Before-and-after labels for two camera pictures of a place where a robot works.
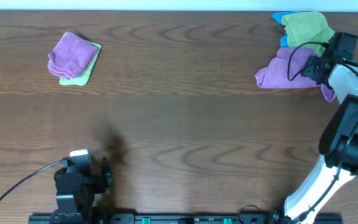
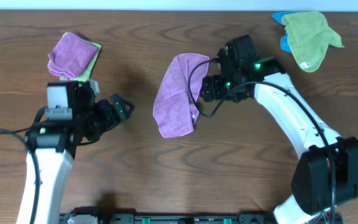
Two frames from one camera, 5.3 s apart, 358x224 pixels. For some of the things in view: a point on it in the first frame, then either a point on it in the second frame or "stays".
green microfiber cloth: [307, 27] stays
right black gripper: [312, 61] to [211, 85]
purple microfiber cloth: [284, 71] to [176, 107]
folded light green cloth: [81, 79] stays
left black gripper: [96, 180] to [111, 110]
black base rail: [158, 218] stays
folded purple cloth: [71, 55] stays
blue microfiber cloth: [278, 15] stays
